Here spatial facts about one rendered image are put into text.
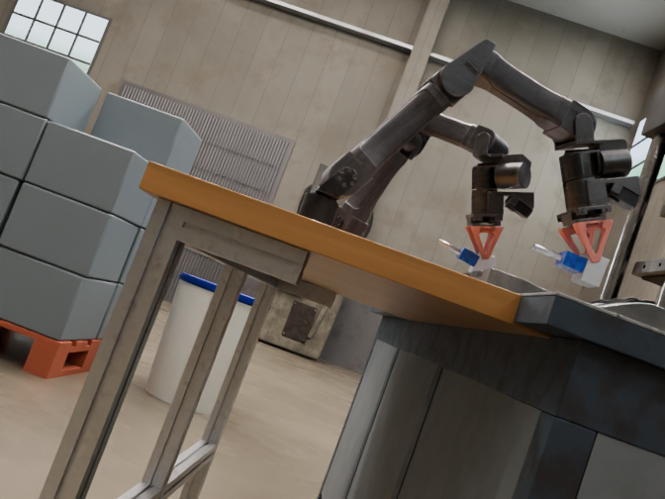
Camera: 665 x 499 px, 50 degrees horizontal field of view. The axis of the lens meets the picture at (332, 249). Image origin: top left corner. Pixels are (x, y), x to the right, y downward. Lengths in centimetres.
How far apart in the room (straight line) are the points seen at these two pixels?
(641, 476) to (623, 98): 1218
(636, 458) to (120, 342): 65
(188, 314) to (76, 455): 272
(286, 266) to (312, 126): 1119
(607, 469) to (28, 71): 321
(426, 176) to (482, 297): 1101
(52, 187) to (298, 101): 906
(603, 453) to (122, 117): 338
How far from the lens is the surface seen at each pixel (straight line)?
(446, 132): 171
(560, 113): 137
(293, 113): 1219
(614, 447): 87
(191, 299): 370
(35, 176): 352
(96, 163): 342
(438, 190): 1189
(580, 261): 136
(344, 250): 91
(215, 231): 96
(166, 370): 376
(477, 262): 160
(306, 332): 1043
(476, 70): 130
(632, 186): 142
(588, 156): 139
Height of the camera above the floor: 69
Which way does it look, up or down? 5 degrees up
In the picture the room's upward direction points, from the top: 20 degrees clockwise
